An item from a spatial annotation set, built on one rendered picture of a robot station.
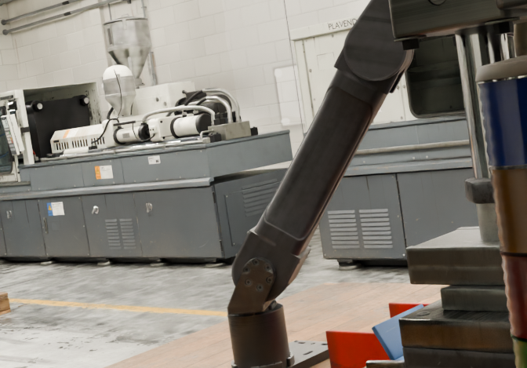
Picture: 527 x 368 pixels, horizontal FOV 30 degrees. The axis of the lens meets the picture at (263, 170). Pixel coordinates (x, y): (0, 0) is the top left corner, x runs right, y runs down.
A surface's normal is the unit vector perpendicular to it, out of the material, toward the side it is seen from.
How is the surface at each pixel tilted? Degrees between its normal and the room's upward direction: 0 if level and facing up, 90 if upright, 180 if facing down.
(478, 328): 90
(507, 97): 104
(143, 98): 90
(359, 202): 90
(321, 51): 90
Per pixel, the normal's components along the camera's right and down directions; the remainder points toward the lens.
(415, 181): -0.70, 0.15
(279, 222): -0.15, -0.15
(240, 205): 0.71, -0.06
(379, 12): -0.22, 0.10
